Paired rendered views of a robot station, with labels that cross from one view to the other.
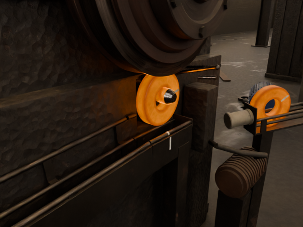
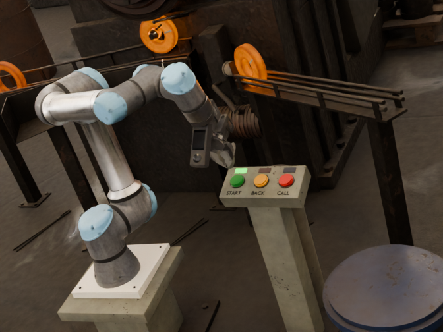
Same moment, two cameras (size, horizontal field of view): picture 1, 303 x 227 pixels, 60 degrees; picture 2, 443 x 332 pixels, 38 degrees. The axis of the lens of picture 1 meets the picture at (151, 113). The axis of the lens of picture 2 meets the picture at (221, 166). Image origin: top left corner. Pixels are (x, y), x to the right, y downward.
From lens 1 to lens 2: 2.63 m
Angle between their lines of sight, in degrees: 74
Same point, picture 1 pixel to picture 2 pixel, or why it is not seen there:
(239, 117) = (227, 67)
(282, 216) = (372, 238)
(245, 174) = not seen: hidden behind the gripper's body
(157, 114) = (153, 45)
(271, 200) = not seen: hidden behind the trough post
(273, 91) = (240, 51)
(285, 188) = not seen: outside the picture
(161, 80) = (149, 23)
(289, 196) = (431, 238)
